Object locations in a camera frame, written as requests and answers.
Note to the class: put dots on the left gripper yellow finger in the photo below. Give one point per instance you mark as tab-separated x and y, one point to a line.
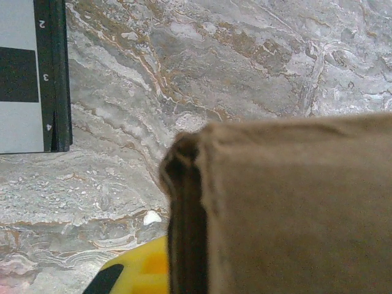
137	272

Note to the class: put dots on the brown cardboard paper box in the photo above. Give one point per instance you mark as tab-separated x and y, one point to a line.
291	208

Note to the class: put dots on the small white scrap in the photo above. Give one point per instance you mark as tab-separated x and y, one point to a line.
152	218

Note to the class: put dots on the black grey chessboard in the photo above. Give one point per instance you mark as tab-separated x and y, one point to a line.
18	73

